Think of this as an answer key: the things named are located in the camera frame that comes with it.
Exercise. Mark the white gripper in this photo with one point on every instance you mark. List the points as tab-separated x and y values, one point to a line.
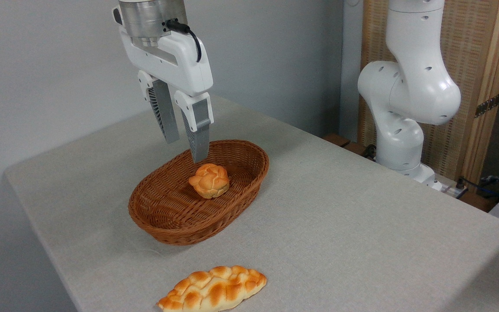
180	65

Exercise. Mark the round knotted bread roll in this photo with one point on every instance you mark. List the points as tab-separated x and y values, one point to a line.
209	183

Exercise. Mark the long braided bread loaf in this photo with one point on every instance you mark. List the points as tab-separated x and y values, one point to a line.
215	290

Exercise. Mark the brown wicker basket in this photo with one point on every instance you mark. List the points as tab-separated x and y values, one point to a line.
167	208

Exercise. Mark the grey tablecloth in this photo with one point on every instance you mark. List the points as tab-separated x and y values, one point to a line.
362	242

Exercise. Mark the wooden woven folding screen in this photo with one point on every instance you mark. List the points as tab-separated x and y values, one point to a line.
479	52

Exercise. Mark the dark metal screen hinge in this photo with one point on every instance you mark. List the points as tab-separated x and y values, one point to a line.
487	105

